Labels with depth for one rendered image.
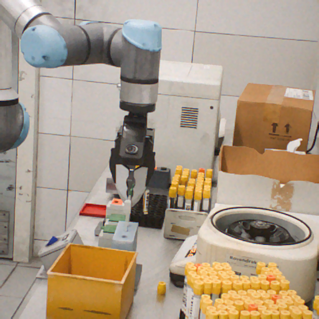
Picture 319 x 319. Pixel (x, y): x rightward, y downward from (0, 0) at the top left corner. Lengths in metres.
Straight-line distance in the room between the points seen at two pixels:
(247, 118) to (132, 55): 1.04
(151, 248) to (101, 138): 1.82
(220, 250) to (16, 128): 0.59
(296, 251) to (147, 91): 0.41
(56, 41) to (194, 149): 0.77
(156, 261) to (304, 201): 0.39
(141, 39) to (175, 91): 0.63
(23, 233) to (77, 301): 2.32
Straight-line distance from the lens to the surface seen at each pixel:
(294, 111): 2.44
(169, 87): 2.06
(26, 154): 3.54
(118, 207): 1.74
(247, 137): 2.47
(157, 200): 1.95
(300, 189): 1.82
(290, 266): 1.48
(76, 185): 3.59
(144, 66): 1.46
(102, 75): 3.44
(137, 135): 1.46
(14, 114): 1.80
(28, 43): 1.44
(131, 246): 1.49
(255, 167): 2.05
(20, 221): 3.65
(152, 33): 1.46
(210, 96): 2.06
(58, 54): 1.42
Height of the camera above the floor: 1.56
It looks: 17 degrees down
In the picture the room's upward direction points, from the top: 5 degrees clockwise
